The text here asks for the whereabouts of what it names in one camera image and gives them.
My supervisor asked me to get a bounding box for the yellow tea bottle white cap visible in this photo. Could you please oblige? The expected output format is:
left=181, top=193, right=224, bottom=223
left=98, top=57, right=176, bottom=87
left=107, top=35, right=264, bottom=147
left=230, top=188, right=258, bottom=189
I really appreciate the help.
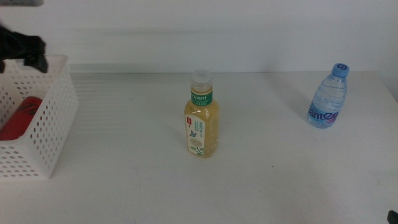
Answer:
left=183, top=69, right=220, bottom=159

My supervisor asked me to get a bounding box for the red cola can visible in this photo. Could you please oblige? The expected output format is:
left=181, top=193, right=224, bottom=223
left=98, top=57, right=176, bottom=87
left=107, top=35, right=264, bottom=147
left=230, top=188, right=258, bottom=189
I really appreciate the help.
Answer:
left=0, top=96, right=44, bottom=141

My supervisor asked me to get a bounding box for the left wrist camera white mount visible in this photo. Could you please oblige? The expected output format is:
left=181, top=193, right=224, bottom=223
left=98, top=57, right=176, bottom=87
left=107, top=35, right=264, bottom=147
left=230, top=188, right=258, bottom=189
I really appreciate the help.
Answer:
left=0, top=0, right=44, bottom=7

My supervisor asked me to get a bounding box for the clear water bottle blue cap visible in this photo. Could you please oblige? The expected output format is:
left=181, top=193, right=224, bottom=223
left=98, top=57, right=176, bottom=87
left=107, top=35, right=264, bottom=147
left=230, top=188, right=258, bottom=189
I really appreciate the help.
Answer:
left=307, top=62, right=350, bottom=129

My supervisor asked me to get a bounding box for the white perforated plastic basket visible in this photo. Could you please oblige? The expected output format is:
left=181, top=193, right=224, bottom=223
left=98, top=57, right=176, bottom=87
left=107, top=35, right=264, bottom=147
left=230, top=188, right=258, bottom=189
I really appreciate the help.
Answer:
left=0, top=55, right=80, bottom=180

